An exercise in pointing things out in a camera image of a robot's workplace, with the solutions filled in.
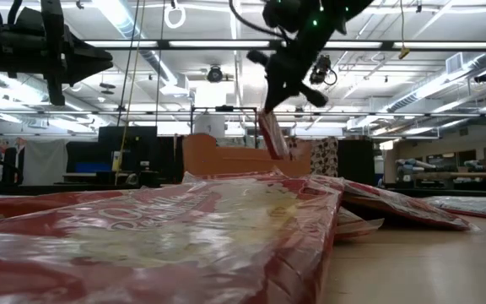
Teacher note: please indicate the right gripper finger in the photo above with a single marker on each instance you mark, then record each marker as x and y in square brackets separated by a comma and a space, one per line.
[274, 86]
[287, 90]

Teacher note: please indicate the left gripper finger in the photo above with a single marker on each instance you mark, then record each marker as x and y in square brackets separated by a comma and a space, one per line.
[78, 72]
[80, 50]

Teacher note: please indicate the red popcorn bag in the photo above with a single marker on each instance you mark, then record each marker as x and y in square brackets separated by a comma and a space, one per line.
[475, 207]
[395, 204]
[274, 135]
[23, 202]
[354, 226]
[163, 236]

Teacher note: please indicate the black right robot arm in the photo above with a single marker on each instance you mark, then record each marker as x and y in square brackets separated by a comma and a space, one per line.
[344, 12]

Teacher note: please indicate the round black ceiling device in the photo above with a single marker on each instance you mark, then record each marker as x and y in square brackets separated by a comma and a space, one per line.
[214, 74]

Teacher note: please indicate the overhead light bar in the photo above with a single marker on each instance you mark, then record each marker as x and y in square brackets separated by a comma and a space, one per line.
[217, 44]
[352, 114]

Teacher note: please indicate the patterned cloth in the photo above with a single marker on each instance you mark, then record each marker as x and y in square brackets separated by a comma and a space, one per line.
[325, 156]

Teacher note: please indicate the white cylinder container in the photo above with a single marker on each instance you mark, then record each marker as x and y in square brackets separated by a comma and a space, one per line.
[209, 126]

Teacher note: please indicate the small black monitor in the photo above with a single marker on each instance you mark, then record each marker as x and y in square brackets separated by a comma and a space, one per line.
[82, 154]

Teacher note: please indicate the orange plastic basket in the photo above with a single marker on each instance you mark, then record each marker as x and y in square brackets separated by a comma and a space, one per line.
[226, 162]

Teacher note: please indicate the large black monitor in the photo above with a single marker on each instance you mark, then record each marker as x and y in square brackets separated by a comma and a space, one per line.
[137, 143]

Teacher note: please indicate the white sheet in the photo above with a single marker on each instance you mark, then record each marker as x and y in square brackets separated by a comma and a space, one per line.
[44, 162]

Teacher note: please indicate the yellow tag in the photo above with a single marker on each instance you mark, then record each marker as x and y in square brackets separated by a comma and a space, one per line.
[116, 161]

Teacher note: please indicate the lit white lamp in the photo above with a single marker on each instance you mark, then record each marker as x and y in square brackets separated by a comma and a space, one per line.
[386, 145]

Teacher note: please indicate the black partition panels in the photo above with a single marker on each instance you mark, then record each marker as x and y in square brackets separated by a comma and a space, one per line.
[169, 160]

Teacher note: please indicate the white ceiling vent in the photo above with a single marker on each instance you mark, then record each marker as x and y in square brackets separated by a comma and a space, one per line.
[454, 63]

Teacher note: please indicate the black ceiling speaker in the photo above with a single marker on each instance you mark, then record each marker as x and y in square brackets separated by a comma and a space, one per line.
[484, 77]

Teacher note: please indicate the black hanging camera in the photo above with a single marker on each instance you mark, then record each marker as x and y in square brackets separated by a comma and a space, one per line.
[321, 67]

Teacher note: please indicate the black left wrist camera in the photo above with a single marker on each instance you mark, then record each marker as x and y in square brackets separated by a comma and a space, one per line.
[30, 21]

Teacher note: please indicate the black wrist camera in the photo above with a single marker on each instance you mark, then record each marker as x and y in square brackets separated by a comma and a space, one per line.
[30, 21]
[281, 14]

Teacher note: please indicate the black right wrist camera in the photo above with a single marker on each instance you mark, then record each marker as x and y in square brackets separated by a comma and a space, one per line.
[281, 14]

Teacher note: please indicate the short silver air duct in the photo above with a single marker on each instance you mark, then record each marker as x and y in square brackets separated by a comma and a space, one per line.
[150, 57]

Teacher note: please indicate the long silver air duct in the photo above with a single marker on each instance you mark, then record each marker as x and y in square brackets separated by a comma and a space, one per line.
[437, 84]

